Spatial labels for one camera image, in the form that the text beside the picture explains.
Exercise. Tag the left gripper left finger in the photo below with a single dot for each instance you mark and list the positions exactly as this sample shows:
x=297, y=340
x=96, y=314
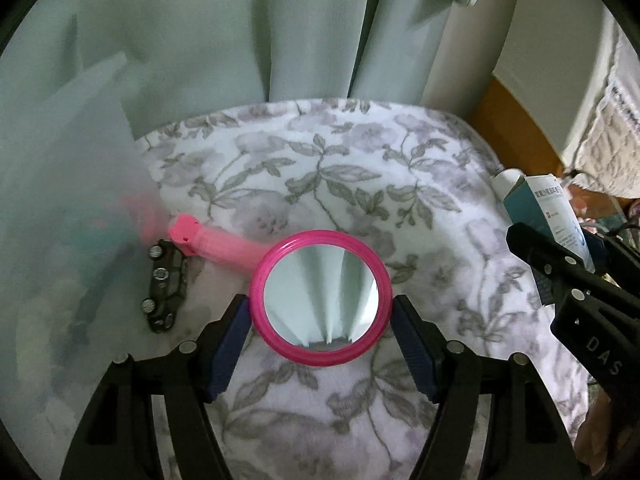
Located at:
x=116, y=439

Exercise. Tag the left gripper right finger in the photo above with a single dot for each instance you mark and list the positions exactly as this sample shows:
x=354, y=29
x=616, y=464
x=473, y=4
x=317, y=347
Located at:
x=525, y=439

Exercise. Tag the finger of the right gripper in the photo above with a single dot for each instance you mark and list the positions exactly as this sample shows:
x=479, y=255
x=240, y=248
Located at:
x=563, y=267
x=610, y=255

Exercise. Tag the white teal medicine box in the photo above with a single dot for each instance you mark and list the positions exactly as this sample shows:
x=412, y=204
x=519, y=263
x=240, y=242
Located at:
x=541, y=203

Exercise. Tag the pink hand mirror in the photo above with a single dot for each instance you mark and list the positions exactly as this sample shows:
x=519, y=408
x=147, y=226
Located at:
x=318, y=298

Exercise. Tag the person right hand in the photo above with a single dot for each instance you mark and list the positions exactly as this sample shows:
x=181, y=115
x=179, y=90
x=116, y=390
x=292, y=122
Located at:
x=603, y=431

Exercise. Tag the beige patterned quilt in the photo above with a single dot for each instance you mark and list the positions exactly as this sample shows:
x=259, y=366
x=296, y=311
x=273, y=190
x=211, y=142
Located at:
x=607, y=157

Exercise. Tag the floral grey white blanket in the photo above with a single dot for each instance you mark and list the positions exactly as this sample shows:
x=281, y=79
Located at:
x=412, y=184

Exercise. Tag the clear plastic storage bin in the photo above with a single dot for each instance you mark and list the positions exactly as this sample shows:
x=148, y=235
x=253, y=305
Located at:
x=78, y=210

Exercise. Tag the pale green curtain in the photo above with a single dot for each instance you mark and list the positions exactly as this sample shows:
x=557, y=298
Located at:
x=180, y=58

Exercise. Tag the white bed frame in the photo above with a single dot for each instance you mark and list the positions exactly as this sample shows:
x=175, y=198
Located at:
x=547, y=57

